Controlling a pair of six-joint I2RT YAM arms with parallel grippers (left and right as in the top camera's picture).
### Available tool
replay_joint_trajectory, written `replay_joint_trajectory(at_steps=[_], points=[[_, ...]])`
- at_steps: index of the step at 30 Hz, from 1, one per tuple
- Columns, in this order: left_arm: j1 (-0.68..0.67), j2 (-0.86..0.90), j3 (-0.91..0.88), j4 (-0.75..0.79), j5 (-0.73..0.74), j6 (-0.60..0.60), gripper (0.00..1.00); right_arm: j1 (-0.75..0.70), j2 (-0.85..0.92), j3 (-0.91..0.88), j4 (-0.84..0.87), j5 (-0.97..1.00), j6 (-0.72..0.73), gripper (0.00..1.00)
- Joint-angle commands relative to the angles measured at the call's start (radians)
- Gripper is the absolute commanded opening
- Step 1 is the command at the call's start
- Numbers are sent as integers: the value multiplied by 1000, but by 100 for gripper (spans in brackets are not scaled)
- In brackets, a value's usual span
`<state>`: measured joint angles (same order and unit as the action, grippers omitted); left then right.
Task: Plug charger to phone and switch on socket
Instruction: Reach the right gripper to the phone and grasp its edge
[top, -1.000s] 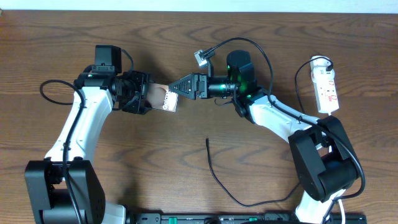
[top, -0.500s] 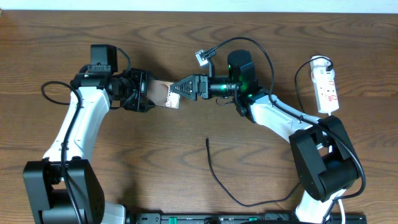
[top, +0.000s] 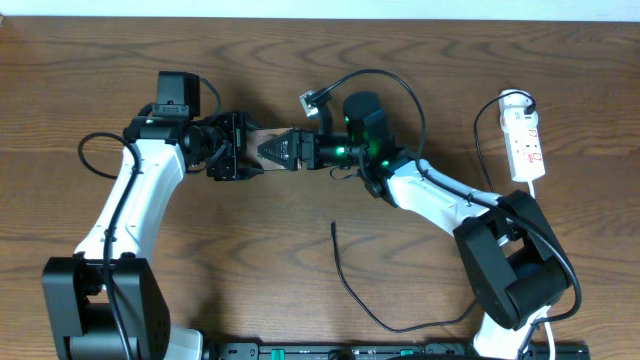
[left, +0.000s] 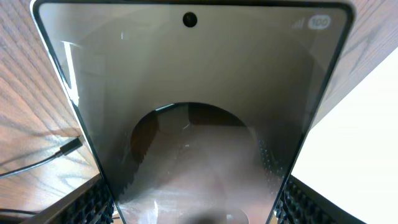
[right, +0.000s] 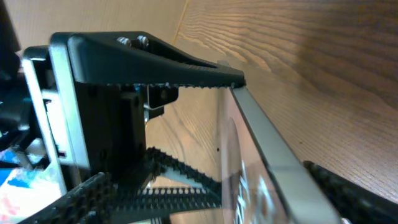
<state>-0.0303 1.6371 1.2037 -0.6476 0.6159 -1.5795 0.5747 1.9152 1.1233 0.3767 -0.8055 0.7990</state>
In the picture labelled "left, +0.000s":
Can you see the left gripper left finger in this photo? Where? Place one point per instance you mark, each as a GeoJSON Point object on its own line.
{"type": "Point", "coordinates": [91, 203]}

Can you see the Galaxy S25 Ultra smartphone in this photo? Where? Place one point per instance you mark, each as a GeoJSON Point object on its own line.
{"type": "Point", "coordinates": [195, 111]}

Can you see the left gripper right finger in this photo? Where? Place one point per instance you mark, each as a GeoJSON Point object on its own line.
{"type": "Point", "coordinates": [299, 204]}

